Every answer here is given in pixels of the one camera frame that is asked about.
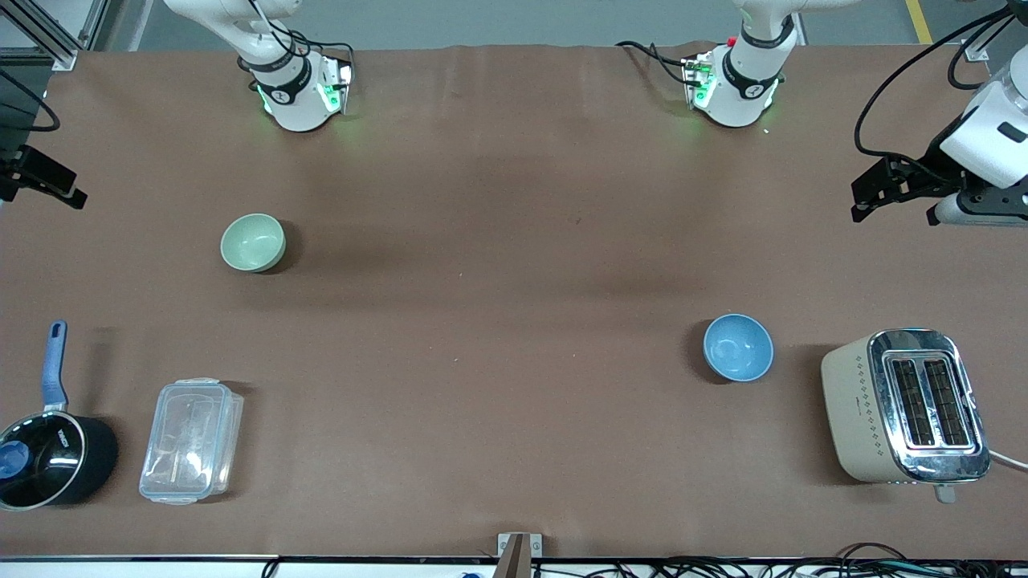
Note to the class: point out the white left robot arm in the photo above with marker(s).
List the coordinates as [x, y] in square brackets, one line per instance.
[743, 88]

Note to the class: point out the brown table cover mat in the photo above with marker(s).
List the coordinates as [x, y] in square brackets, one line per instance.
[514, 241]

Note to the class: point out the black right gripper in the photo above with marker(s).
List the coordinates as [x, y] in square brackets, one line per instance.
[11, 154]

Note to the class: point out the beige chrome two-slot toaster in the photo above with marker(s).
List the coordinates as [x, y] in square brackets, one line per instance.
[859, 417]

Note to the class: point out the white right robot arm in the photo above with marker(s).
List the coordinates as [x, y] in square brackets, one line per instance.
[293, 108]

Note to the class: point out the metal table edge bracket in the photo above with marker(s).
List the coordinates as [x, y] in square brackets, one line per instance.
[518, 554]

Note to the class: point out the pale green bowl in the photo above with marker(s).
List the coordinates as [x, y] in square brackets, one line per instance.
[252, 242]

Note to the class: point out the metal base connector bracket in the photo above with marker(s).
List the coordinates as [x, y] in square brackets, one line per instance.
[337, 84]
[697, 80]

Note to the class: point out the white table edge rail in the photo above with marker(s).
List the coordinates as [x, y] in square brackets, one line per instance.
[161, 567]

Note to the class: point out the glass lid blue knob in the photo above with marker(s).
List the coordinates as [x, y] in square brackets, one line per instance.
[48, 466]

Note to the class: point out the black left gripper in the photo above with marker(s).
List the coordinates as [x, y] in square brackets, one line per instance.
[923, 177]

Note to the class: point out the blue bowl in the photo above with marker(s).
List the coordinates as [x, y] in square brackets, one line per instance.
[738, 348]

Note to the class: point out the clear plastic lidded container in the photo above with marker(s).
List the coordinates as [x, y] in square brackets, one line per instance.
[191, 440]

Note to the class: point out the aluminium frame profile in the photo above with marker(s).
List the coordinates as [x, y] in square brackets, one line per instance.
[977, 51]
[48, 44]

